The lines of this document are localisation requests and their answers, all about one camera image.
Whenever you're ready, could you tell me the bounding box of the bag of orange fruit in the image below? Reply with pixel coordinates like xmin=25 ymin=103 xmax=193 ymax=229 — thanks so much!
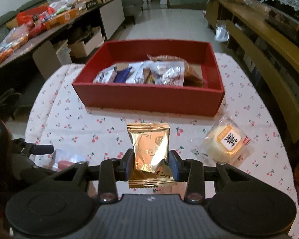
xmin=0 ymin=24 xmax=30 ymax=64

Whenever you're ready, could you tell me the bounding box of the white green wafer pack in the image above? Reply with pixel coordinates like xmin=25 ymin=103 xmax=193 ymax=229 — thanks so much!
xmin=92 ymin=64 xmax=117 ymax=83

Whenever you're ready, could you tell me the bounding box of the gold foil snack packet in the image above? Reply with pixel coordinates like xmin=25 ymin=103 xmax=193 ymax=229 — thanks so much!
xmin=127 ymin=122 xmax=175 ymax=189

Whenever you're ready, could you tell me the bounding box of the blue foil snack bag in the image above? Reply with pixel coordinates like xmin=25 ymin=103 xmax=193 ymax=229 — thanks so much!
xmin=113 ymin=68 xmax=132 ymax=83

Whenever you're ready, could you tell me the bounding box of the white bun in wrapper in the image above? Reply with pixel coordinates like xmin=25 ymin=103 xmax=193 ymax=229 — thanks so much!
xmin=191 ymin=116 xmax=254 ymax=167

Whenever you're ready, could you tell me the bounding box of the red cardboard box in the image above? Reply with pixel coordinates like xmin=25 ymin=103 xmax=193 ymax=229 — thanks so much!
xmin=73 ymin=39 xmax=225 ymax=117

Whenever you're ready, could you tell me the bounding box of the brown tofu snack packet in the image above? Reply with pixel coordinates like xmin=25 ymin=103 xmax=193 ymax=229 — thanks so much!
xmin=147 ymin=55 xmax=204 ymax=87

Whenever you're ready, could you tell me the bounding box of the white printed snack pouch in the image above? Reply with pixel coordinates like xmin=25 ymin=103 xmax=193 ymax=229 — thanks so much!
xmin=150 ymin=61 xmax=185 ymax=86

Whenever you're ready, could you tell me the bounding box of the red plastic bag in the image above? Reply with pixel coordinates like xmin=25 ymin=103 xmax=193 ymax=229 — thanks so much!
xmin=16 ymin=6 xmax=56 ymax=26

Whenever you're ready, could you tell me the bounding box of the white pouch in box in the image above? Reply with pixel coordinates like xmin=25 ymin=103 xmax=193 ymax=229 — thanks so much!
xmin=125 ymin=61 xmax=152 ymax=84

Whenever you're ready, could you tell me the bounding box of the pink sausages vacuum pack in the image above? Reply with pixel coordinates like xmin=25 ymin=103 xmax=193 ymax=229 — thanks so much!
xmin=52 ymin=149 xmax=86 ymax=171

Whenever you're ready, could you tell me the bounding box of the long side table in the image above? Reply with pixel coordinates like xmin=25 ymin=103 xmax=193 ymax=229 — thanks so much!
xmin=0 ymin=0 xmax=116 ymax=68

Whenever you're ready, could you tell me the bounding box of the orange cardboard box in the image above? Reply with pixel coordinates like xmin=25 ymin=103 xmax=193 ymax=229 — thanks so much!
xmin=44 ymin=8 xmax=80 ymax=30

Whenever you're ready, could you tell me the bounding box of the clear plastic bag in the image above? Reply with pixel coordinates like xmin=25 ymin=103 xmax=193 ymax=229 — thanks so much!
xmin=214 ymin=20 xmax=229 ymax=43

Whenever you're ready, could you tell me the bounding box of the wooden tv cabinet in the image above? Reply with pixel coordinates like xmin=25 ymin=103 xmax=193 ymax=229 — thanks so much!
xmin=205 ymin=0 xmax=299 ymax=144

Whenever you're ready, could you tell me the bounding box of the grey sofa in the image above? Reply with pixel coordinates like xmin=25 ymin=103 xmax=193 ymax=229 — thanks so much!
xmin=121 ymin=0 xmax=144 ymax=25

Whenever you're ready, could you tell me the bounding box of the white storage box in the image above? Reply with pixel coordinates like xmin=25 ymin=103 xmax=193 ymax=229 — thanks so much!
xmin=68 ymin=26 xmax=105 ymax=58

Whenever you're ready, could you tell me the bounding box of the cherry print tablecloth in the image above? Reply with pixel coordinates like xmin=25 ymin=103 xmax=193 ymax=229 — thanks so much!
xmin=25 ymin=52 xmax=299 ymax=239

